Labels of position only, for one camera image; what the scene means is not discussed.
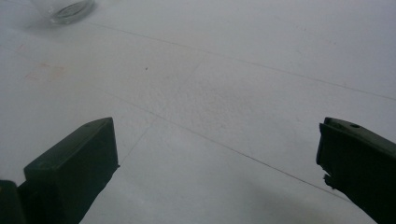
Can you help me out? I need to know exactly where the clear glass jar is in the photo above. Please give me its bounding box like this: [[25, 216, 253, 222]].
[[31, 0, 96, 25]]

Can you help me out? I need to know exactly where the white table cover sheet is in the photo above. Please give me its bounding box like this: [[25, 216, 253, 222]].
[[0, 0, 396, 224]]

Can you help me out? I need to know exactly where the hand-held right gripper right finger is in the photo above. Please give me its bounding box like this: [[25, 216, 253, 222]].
[[316, 117, 396, 224]]

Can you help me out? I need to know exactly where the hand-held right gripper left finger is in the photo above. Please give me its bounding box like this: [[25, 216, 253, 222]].
[[18, 117, 120, 224]]

